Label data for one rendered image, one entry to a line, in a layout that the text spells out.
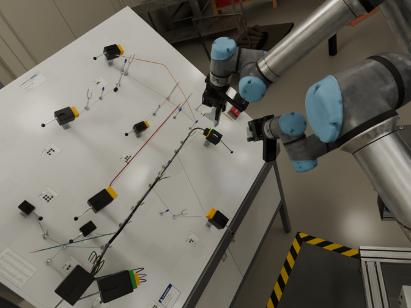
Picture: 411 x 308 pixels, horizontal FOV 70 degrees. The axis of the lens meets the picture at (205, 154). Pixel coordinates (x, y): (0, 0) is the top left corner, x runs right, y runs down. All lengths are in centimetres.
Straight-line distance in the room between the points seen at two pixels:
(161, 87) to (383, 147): 106
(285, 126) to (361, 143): 38
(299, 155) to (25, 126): 96
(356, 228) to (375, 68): 177
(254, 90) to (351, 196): 174
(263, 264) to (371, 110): 173
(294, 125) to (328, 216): 149
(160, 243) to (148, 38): 96
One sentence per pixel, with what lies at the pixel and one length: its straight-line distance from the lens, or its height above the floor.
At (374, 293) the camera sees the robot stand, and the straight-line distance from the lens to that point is 186.
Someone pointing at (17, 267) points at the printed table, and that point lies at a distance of 115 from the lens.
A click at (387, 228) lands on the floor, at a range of 233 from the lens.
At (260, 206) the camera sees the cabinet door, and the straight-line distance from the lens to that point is 168.
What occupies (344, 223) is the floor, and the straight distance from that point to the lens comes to 232.
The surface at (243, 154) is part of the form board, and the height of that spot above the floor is 96.
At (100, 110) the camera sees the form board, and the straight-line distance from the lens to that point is 130.
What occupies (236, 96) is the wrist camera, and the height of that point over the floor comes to 138.
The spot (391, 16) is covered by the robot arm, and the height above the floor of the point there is 156.
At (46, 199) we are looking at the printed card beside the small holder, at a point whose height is 135.
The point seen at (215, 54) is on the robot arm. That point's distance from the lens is 96.
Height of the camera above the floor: 194
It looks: 39 degrees down
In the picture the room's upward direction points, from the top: 23 degrees counter-clockwise
